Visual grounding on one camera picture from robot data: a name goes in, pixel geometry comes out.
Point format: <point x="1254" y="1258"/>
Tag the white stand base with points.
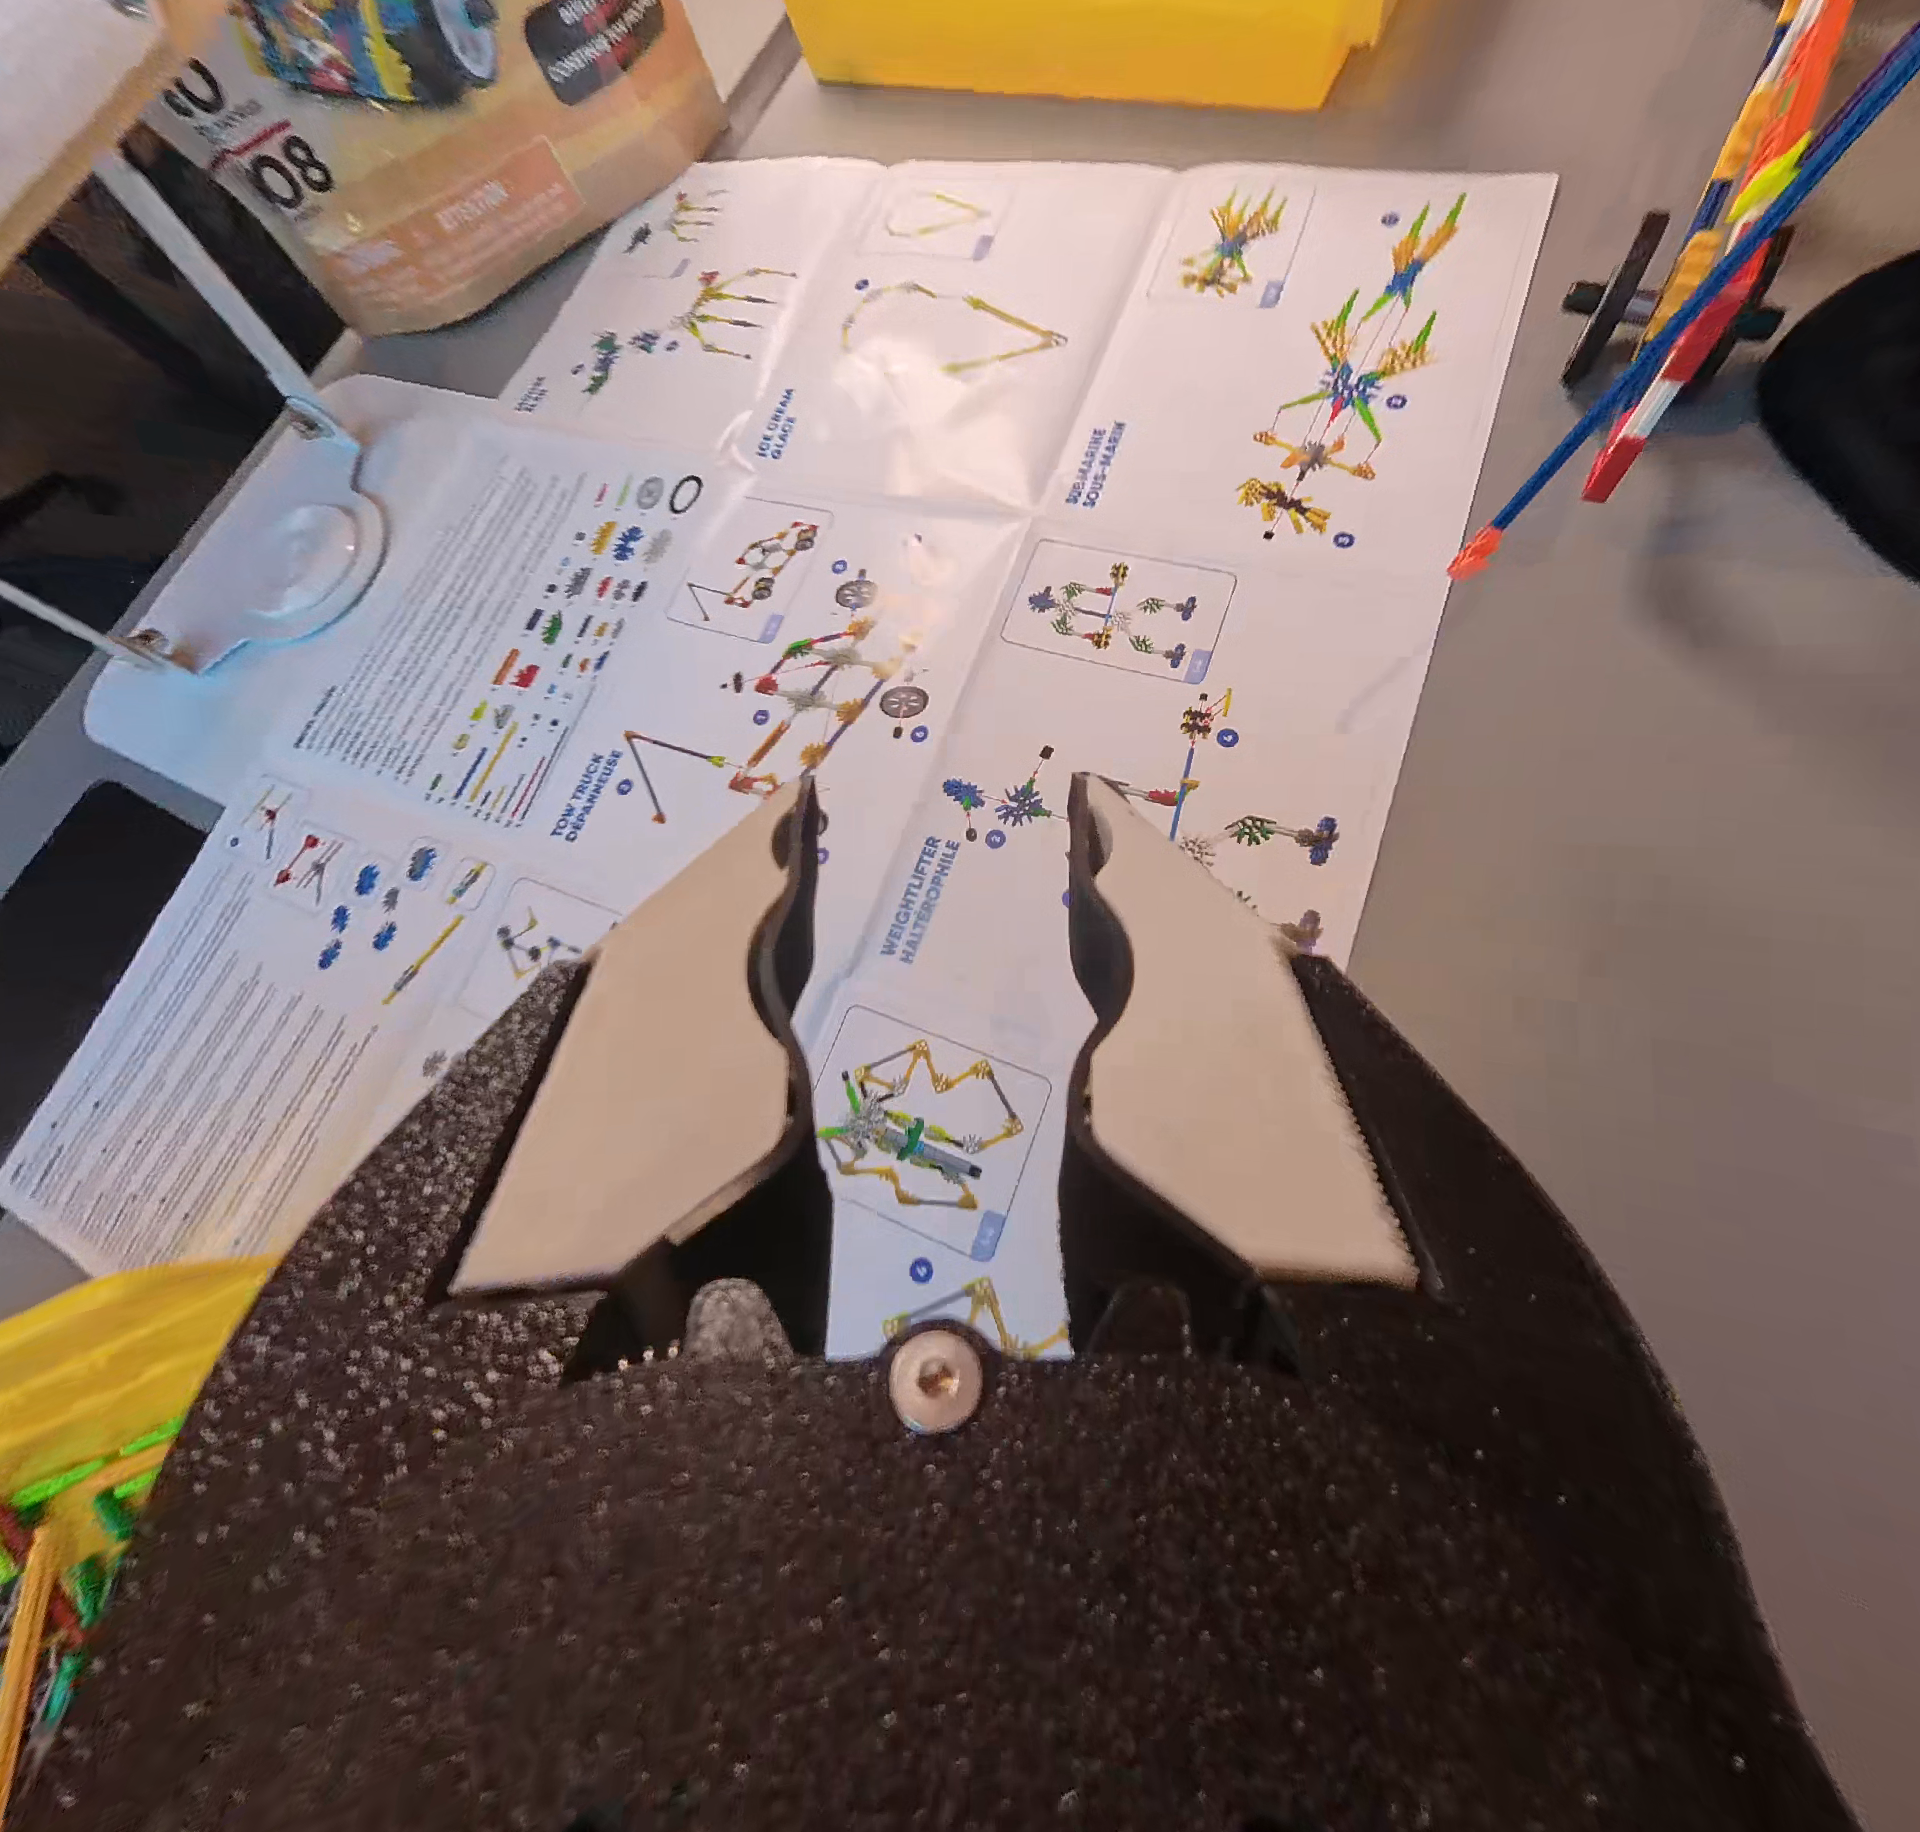
<point x="269" y="573"/>

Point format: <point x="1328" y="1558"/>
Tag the yellow plastic bin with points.
<point x="1051" y="16"/>
<point x="106" y="1355"/>

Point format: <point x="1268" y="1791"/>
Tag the colourful cardboard toy box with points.
<point x="449" y="126"/>

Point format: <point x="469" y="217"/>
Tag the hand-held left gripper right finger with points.
<point x="1244" y="1112"/>

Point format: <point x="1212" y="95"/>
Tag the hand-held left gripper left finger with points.
<point x="633" y="1112"/>

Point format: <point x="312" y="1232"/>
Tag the pile of toy rods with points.
<point x="63" y="1593"/>

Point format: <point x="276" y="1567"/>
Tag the grey desk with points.
<point x="1652" y="873"/>

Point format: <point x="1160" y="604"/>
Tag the black desk mat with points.
<point x="90" y="919"/>

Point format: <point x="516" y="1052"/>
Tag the blue rods with orange connector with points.
<point x="1681" y="350"/>

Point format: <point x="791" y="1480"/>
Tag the white instruction sheet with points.
<point x="1200" y="394"/>

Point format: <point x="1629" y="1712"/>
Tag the colourful rod and connector model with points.
<point x="1742" y="214"/>

